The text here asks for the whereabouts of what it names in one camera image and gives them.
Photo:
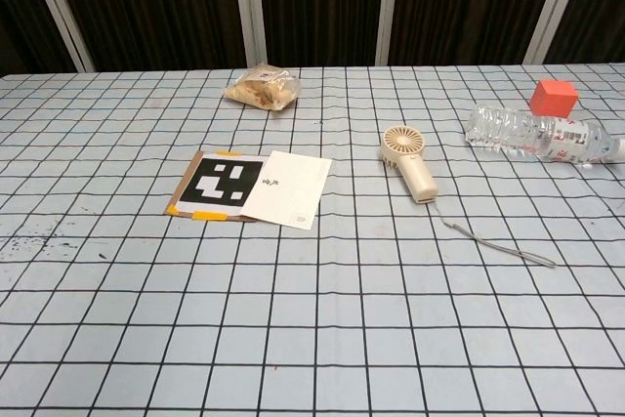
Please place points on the red-orange cube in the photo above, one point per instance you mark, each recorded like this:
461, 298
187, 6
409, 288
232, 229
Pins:
552, 98

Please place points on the cardboard with black marker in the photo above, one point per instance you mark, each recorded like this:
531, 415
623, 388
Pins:
220, 182

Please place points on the dark pleated curtain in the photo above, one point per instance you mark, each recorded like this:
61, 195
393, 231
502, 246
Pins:
317, 2

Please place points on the white paper card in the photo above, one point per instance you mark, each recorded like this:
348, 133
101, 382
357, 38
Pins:
288, 187

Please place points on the clear plastic water bottle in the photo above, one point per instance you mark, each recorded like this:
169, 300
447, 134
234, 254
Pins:
532, 134

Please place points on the bread in clear bag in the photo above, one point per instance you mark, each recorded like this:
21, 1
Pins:
261, 89

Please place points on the white screen frame post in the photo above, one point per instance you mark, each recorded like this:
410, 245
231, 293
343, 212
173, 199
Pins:
549, 7
388, 7
249, 7
58, 7

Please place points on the beige plastic handheld fan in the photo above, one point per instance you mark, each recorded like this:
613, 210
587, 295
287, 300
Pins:
409, 163

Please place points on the grid-patterned light blue tablecloth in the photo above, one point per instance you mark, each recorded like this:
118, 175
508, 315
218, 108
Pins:
312, 290

